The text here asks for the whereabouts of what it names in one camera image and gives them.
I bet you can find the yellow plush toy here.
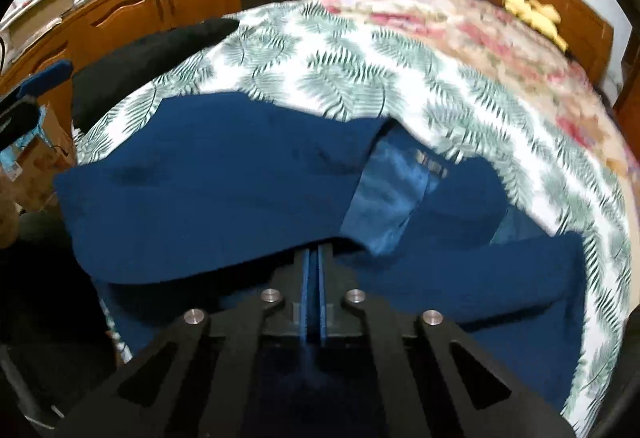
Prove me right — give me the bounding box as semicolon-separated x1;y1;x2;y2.
502;0;569;52

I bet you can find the blue suit jacket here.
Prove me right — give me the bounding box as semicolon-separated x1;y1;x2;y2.
52;91;588;414

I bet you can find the black garment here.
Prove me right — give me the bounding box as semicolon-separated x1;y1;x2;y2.
71;17;240;129

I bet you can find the floral quilt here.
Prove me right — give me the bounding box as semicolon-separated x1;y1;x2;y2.
320;0;628;169

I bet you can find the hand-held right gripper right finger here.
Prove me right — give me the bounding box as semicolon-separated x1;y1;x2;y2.
317;243;577;438

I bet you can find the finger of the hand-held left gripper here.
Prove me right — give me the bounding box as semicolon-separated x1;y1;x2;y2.
0;60;75;150

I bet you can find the fern print bed sheet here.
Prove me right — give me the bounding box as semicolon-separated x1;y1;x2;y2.
75;1;632;436

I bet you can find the cardboard box with teal print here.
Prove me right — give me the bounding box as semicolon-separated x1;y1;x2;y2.
0;103;77;215

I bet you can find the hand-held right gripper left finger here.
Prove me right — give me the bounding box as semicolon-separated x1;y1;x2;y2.
55;248;317;438

